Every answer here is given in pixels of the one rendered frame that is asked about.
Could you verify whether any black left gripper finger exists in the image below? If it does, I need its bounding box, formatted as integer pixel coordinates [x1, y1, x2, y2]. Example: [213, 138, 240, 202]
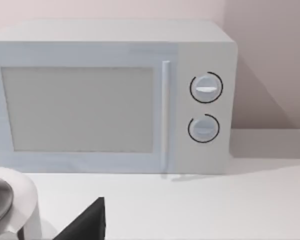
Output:
[52, 196, 106, 240]

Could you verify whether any small microwave knob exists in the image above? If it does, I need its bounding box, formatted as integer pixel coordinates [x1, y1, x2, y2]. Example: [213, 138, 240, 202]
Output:
[192, 117, 217, 141]

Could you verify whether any pale blue microwave door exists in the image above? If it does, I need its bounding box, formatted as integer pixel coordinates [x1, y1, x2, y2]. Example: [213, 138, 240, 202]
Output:
[0, 41, 180, 174]

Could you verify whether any large microwave knob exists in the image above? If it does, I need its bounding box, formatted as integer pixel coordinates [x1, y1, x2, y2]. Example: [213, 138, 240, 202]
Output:
[193, 74, 220, 101]

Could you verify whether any pale microwave oven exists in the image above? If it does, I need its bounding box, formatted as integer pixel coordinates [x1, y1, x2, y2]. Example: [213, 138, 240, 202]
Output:
[0, 19, 239, 176]

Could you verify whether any pale microwave door handle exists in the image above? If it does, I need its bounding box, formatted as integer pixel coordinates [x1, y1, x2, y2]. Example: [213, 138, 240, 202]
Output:
[161, 60, 172, 173]

